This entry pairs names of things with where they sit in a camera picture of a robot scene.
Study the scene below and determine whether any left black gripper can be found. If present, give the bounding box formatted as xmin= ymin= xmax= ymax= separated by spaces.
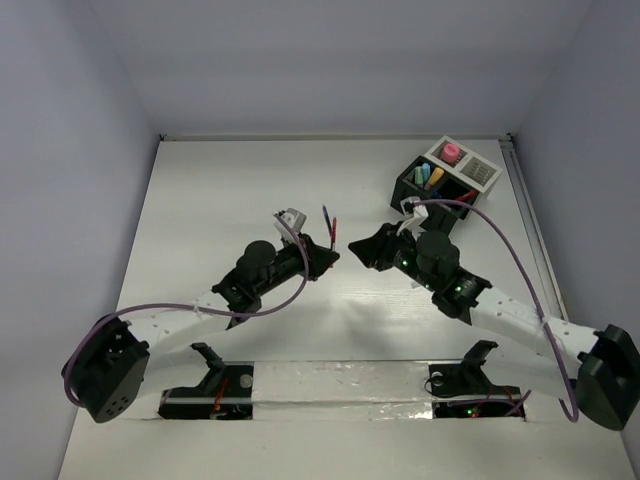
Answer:
xmin=254 ymin=232 xmax=337 ymax=297

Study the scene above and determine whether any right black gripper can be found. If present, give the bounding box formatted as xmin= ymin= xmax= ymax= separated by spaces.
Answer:
xmin=348 ymin=220 xmax=439 ymax=292

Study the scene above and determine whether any red blue pen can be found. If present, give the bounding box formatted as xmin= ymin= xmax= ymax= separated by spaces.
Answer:
xmin=330 ymin=216 xmax=337 ymax=251

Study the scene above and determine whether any purple pen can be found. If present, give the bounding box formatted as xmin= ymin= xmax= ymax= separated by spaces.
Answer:
xmin=322 ymin=204 xmax=333 ymax=239

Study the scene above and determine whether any orange highlighter marker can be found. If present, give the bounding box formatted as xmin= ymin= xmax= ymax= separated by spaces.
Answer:
xmin=425 ymin=168 xmax=445 ymax=190

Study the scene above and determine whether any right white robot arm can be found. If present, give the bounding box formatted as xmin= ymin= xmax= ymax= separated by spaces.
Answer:
xmin=348 ymin=223 xmax=639 ymax=431

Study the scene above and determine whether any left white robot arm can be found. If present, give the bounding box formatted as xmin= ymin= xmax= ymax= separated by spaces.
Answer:
xmin=62 ymin=233 xmax=340 ymax=424

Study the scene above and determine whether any black two-compartment pen holder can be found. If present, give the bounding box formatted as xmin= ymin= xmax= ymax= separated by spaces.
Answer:
xmin=390 ymin=156 xmax=479 ymax=234

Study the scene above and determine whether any pink cylinder sharpener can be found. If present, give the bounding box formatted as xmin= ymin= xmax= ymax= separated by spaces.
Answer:
xmin=440 ymin=143 xmax=461 ymax=165

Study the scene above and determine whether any white grey tray box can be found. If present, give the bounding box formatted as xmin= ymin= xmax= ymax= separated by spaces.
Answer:
xmin=423 ymin=135 xmax=504 ymax=196

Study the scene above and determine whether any foil tape strip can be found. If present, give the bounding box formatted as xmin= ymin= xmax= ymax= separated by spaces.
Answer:
xmin=252 ymin=361 xmax=433 ymax=422

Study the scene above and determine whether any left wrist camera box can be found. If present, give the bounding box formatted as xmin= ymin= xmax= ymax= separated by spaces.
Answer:
xmin=274 ymin=208 xmax=307 ymax=237

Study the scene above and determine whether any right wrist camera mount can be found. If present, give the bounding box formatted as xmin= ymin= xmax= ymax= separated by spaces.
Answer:
xmin=397 ymin=196 xmax=429 ymax=235

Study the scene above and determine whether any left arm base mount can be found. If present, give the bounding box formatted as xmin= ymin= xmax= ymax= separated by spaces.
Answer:
xmin=158 ymin=342 xmax=254 ymax=420

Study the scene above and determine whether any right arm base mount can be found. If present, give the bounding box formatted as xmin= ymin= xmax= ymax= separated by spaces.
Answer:
xmin=424 ymin=340 xmax=526 ymax=420

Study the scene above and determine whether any aluminium rail right edge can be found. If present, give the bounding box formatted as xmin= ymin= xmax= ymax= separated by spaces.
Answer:
xmin=499 ymin=134 xmax=567 ymax=319

